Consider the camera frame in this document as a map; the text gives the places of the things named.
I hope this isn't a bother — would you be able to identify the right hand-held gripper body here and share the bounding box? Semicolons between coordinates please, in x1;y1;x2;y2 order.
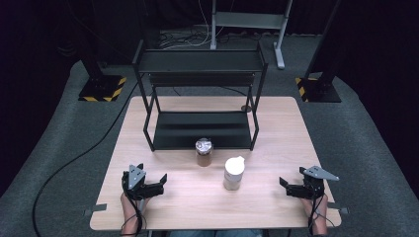
286;165;340;200

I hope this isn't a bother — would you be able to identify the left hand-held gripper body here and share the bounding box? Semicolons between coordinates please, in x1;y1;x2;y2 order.
121;163;165;201

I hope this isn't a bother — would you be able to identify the glass jar with brown powder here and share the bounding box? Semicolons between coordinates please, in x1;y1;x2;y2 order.
195;137;214;168

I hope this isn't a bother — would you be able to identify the white-lidded jar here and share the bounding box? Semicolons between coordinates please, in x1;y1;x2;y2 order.
222;155;246;192

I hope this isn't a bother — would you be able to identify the black metal shelf rack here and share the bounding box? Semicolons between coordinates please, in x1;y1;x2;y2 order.
131;39;269;152

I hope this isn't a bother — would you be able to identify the person's right hand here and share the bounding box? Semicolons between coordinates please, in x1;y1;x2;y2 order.
300;194;329;222

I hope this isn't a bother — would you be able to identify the person's left hand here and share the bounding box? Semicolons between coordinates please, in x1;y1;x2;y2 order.
120;192;151;219

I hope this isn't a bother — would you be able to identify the grey tape strip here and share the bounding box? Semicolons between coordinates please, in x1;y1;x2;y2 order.
327;201;350;215
84;202;108;217

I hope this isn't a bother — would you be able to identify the black stand with striped base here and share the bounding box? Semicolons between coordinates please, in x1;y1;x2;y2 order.
294;0;344;104
78;48;127;103

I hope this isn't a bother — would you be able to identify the white metal stand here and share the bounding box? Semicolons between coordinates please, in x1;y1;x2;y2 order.
209;0;293;70

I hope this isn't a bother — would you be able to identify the right hand-held gripper cable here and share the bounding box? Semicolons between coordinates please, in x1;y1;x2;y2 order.
306;194;334;237

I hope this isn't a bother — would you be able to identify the hand-held gripper cable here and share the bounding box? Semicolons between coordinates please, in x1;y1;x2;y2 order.
120;194;148;237
306;194;334;237

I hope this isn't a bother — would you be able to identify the left hand-held gripper cable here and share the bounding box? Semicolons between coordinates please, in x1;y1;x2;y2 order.
120;194;148;237

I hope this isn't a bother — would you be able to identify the thin black cable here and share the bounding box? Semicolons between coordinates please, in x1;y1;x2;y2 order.
218;86;248;97

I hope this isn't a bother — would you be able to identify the long black floor cable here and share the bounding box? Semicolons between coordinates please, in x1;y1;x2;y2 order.
31;82;139;237

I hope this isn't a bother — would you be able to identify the bundle of floor cables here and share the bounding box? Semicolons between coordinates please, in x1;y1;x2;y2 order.
159;24;212;50

